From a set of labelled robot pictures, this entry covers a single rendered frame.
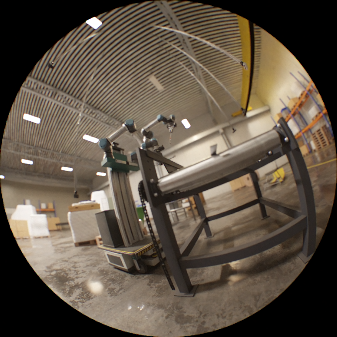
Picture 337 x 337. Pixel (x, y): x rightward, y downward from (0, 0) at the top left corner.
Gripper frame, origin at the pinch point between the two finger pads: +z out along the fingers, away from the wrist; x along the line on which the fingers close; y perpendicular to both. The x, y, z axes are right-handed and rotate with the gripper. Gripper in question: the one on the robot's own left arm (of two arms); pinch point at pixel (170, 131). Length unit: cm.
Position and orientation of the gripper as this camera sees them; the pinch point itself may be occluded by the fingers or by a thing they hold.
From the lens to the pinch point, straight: 157.9
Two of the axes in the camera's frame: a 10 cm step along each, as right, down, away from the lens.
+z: -0.8, 9.0, -4.2
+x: -8.6, 1.5, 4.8
